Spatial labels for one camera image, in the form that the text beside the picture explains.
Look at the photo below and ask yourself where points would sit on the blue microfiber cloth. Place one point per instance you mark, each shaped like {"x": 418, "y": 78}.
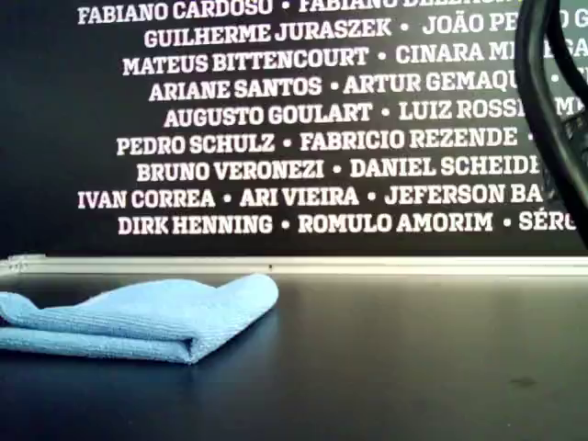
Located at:
{"x": 138, "y": 317}

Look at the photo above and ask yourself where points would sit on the black panel with white names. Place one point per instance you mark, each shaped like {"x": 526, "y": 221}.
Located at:
{"x": 275, "y": 115}

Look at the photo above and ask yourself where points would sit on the silver aluminium table frame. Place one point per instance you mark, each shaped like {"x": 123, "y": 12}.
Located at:
{"x": 367, "y": 266}

